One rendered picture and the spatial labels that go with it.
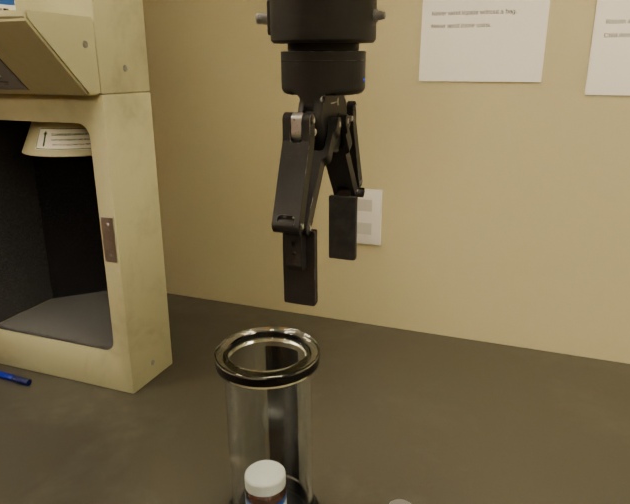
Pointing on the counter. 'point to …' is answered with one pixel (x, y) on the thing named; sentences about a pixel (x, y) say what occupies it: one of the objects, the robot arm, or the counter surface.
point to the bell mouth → (57, 140)
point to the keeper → (109, 239)
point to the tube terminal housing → (122, 276)
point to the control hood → (43, 51)
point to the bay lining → (35, 223)
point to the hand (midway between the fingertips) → (323, 264)
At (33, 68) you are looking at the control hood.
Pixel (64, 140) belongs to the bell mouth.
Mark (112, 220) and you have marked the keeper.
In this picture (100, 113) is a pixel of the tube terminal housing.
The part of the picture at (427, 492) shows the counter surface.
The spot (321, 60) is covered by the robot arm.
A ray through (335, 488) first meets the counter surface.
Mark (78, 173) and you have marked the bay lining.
